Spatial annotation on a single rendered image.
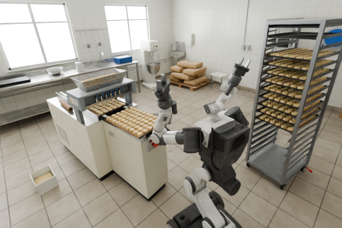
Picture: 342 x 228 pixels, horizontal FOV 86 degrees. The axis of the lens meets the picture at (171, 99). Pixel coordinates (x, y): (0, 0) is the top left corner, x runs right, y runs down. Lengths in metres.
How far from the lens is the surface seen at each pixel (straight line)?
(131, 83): 2.40
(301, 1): 4.96
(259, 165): 2.69
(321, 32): 1.93
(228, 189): 1.40
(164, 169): 2.26
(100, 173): 2.61
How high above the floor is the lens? 1.85
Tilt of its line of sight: 23 degrees down
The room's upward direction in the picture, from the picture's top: 3 degrees counter-clockwise
